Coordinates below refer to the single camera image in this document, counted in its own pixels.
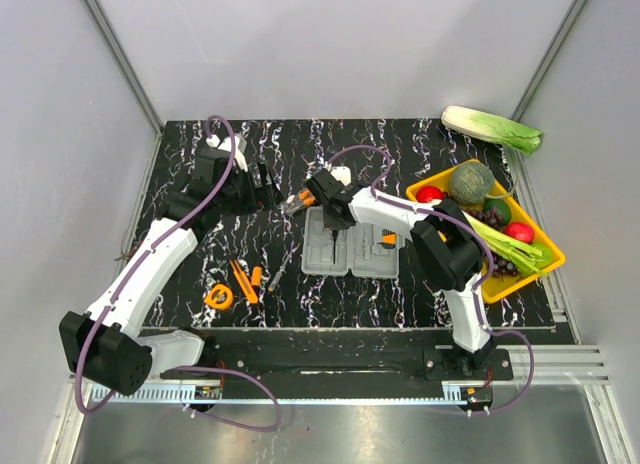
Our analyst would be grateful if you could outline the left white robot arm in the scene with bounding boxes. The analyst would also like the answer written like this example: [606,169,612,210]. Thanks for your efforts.
[59,148,283,396]

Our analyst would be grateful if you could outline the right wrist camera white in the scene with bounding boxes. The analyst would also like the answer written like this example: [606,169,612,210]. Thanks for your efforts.
[330,166,352,186]

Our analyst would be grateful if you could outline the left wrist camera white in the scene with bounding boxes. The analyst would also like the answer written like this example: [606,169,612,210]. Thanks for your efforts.
[206,134,248,172]

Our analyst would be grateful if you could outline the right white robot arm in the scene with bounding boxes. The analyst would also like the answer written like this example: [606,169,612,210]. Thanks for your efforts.
[306,169,495,380]

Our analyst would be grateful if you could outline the orange utility knife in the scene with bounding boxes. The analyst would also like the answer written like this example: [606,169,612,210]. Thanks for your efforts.
[230,259,260,305]

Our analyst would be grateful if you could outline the orange handled pliers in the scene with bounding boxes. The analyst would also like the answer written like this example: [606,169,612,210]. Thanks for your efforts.
[282,189,316,216]

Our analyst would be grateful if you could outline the toy napa cabbage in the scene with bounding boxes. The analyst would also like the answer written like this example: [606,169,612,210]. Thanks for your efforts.
[441,106,542,155]

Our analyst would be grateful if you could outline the yellow plastic bin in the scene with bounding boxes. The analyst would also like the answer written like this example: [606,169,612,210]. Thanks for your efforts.
[404,157,567,305]

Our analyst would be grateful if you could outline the short orange screwdriver handle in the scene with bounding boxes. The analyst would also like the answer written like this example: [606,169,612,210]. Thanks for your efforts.
[251,266,262,287]

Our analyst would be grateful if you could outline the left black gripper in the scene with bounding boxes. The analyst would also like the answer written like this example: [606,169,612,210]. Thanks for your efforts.
[217,161,284,217]

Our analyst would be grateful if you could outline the toy red tomato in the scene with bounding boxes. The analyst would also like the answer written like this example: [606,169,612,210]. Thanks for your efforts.
[415,185,445,203]

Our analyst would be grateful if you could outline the toy green avocado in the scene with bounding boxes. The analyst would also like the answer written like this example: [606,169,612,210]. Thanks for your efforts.
[483,199,512,226]

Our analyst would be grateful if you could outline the orange tape measure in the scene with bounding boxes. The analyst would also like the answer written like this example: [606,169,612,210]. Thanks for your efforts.
[203,283,234,311]

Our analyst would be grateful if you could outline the toy purple grapes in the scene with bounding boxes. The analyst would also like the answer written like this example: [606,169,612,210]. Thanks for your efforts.
[465,208,520,278]

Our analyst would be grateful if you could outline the hex key set orange holder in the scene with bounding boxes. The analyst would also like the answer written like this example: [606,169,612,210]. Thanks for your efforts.
[381,230,397,249]

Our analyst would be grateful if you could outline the toy cantaloupe melon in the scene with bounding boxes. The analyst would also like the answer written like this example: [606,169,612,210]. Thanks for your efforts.
[448,161,495,205]

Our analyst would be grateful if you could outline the toy red apple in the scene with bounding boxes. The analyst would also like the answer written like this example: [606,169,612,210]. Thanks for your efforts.
[504,221,536,244]

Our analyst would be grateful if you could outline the toy green leafy vegetable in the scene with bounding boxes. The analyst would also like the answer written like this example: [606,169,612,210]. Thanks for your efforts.
[466,213,554,276]

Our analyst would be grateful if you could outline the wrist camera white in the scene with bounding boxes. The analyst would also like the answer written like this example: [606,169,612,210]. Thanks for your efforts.
[206,134,248,172]
[330,166,352,186]

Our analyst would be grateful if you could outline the grey plastic tool case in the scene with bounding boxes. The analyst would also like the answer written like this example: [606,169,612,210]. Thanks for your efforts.
[301,207,404,279]

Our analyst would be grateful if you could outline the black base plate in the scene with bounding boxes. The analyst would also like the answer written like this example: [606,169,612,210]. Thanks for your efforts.
[159,326,515,383]

